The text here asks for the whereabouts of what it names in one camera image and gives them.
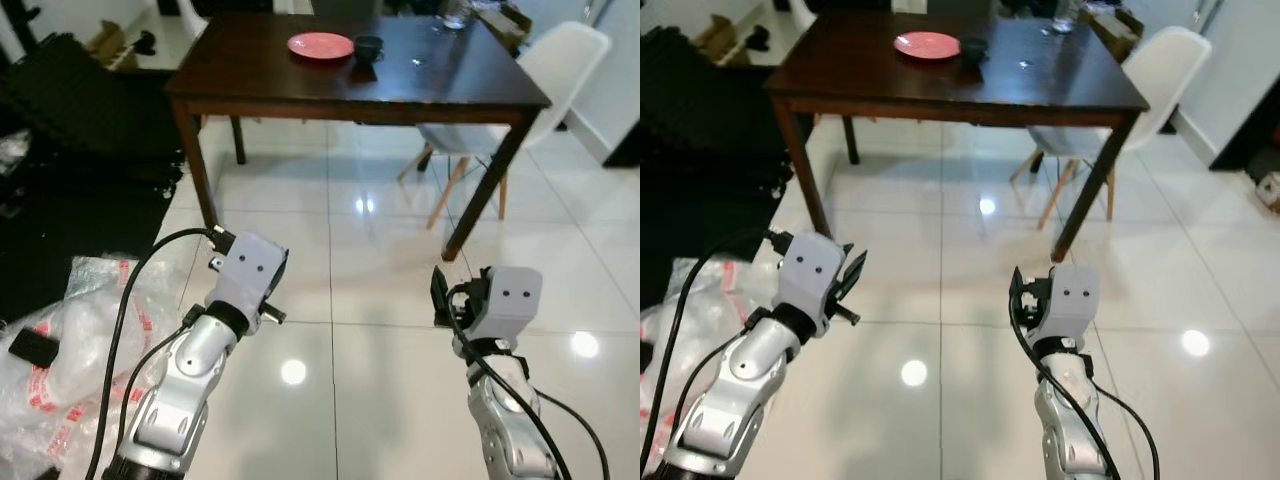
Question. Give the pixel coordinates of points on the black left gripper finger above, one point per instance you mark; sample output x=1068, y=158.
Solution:
x=850, y=270

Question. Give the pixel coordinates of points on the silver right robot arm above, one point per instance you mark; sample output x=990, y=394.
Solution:
x=505, y=420
x=1070, y=420

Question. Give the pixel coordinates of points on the clear plastic bag red print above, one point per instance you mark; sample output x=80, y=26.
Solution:
x=60, y=410
x=665, y=330

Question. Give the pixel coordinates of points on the dark wooden dining table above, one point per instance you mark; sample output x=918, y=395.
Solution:
x=300, y=85
x=900, y=85

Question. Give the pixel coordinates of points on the black foam mat pile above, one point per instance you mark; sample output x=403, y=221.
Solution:
x=700, y=130
x=80, y=130

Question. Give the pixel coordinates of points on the dark low cabinet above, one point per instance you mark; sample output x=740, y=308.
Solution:
x=625, y=148
x=1250, y=125

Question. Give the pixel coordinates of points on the pink round plate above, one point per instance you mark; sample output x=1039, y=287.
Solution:
x=320, y=46
x=926, y=45

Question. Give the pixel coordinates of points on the small black flat box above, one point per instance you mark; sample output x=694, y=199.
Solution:
x=33, y=346

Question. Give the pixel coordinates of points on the small black cup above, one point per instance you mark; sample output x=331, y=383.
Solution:
x=973, y=52
x=368, y=49

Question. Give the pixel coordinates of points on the small black floor object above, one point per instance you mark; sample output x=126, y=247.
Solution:
x=755, y=38
x=145, y=42

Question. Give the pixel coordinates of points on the white chair with wooden legs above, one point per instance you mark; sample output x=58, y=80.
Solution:
x=565, y=65
x=1165, y=70

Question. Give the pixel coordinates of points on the small beige floor item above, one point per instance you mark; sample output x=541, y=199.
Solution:
x=1270, y=192

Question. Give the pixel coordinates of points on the white chair backrest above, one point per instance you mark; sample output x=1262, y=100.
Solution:
x=802, y=12

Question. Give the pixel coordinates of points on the small open cardboard box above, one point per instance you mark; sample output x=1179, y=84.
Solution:
x=108, y=45
x=715, y=40

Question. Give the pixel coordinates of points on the brown cardboard box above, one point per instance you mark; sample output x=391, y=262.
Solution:
x=1120, y=30
x=512, y=25

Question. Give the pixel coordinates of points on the clear drinking glass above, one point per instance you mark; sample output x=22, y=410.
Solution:
x=456, y=15
x=1064, y=17

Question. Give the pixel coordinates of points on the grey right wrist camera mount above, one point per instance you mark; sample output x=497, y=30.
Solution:
x=1072, y=300
x=508, y=300

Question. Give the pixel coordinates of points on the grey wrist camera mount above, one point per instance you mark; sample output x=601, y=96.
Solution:
x=1072, y=300
x=248, y=270
x=508, y=300
x=810, y=275

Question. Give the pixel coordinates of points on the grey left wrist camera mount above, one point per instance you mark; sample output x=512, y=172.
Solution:
x=248, y=270
x=810, y=275

